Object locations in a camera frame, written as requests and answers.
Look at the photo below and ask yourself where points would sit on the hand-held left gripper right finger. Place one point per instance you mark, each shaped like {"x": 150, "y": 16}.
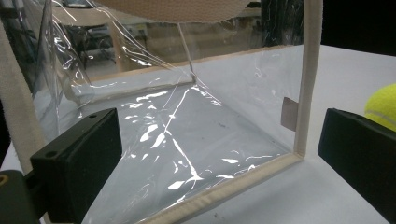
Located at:
{"x": 358, "y": 146}

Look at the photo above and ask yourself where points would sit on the clear plastic bag beige trim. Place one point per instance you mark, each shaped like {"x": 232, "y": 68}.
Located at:
{"x": 186, "y": 130}

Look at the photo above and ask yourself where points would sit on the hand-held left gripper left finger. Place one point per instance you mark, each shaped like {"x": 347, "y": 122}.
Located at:
{"x": 77, "y": 158}

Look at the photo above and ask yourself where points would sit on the yellow tennis ball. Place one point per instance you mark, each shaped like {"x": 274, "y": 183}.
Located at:
{"x": 383, "y": 106}

